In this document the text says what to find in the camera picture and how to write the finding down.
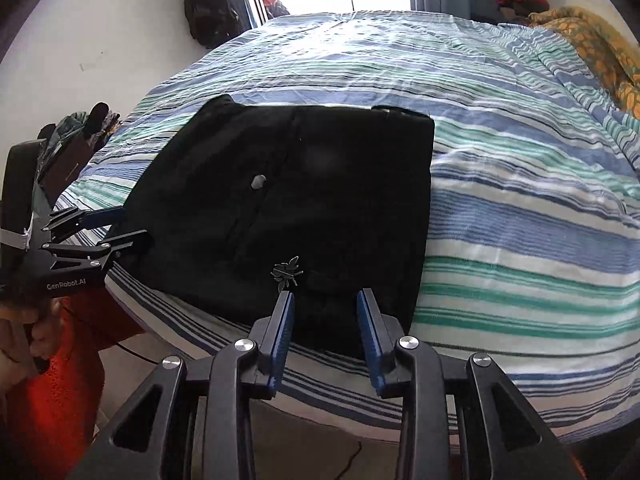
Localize black pants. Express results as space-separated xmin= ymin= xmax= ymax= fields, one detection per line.
xmin=111 ymin=96 xmax=435 ymax=358

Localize person left hand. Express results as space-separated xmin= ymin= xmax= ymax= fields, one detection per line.
xmin=1 ymin=299 xmax=63 ymax=392

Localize brown wooden nightstand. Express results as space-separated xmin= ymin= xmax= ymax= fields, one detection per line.
xmin=38 ymin=132 xmax=94 ymax=207

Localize clothes pile on nightstand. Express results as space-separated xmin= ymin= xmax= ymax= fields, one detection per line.
xmin=39 ymin=102 xmax=120 ymax=159

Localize red fleece garment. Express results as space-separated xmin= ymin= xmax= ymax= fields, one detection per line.
xmin=1 ymin=290 xmax=142 ymax=479

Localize striped blue green bedsheet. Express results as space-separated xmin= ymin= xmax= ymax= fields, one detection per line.
xmin=56 ymin=11 xmax=639 ymax=442

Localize dark hanging clothes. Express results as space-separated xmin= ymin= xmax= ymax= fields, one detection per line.
xmin=183 ymin=0 xmax=252 ymax=49

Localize red item at window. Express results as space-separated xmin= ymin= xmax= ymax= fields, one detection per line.
xmin=262 ymin=0 xmax=290 ymax=20

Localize red black hat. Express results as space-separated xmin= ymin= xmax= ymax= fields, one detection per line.
xmin=497 ymin=0 xmax=550 ymax=16

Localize orange floral blanket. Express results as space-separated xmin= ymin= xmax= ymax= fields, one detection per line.
xmin=528 ymin=6 xmax=640 ymax=119

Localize black cable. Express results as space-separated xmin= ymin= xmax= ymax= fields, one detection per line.
xmin=328 ymin=439 xmax=364 ymax=480

